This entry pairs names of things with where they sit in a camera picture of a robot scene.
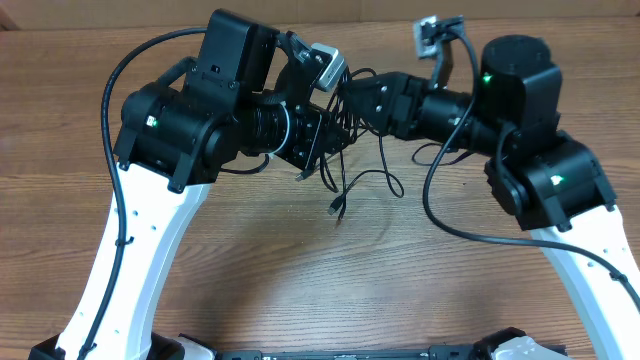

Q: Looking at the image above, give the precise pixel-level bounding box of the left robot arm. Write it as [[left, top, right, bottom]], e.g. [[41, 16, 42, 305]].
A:
[[29, 9, 347, 360]]

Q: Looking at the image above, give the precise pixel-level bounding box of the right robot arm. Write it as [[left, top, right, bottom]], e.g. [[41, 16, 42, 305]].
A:
[[342, 35, 639, 359]]

